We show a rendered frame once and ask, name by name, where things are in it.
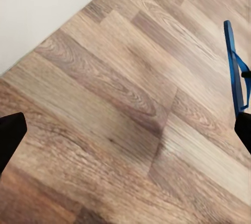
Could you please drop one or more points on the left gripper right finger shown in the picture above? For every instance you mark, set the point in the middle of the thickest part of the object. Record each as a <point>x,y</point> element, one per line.
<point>243,129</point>

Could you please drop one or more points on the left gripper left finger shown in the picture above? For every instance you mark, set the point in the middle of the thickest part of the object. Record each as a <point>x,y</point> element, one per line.
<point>12,130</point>

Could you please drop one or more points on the sandal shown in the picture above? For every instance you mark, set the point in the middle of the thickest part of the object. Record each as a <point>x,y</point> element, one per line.
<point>234,62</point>

